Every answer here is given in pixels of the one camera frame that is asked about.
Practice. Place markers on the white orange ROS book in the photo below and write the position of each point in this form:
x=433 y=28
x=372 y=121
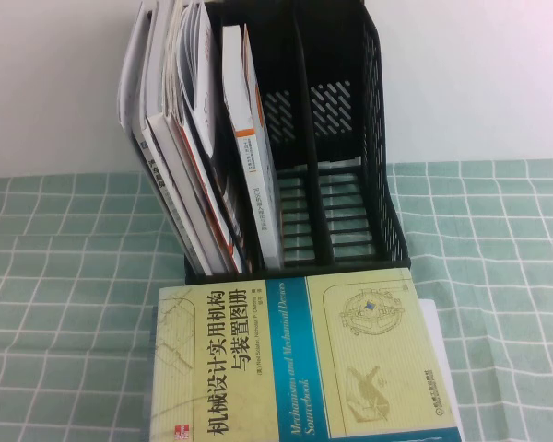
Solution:
x=258 y=193

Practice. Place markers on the black plastic book holder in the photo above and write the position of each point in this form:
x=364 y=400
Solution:
x=304 y=115

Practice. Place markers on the yellow mechanical design book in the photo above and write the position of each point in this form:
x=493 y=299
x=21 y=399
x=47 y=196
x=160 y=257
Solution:
x=373 y=350

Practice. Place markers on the plain white book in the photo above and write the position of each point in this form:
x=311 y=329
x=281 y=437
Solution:
x=438 y=350

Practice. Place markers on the stack of magazines in rack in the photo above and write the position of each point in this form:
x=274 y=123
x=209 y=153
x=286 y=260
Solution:
x=196 y=92

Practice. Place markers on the thin grey white booklet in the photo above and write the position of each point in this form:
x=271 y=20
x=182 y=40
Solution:
x=131 y=69

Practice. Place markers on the green checked tablecloth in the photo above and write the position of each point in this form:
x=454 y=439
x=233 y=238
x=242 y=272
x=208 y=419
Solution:
x=50 y=276

